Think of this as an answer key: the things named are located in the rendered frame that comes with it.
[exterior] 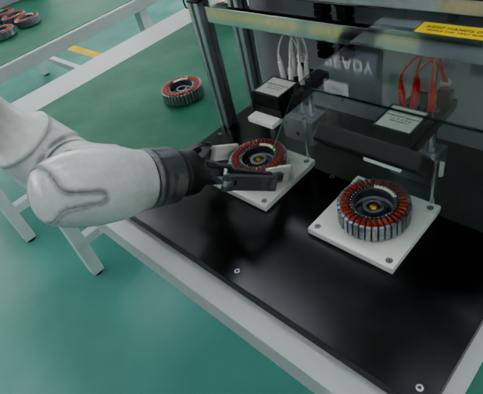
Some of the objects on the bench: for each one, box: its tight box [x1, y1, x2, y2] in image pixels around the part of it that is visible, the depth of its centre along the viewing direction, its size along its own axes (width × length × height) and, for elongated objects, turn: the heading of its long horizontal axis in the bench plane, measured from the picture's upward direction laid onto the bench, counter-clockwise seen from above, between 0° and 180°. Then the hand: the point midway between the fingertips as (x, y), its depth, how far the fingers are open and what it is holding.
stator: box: [161, 76, 204, 106], centre depth 118 cm, size 11×11×4 cm
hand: (258, 161), depth 83 cm, fingers open, 13 cm apart
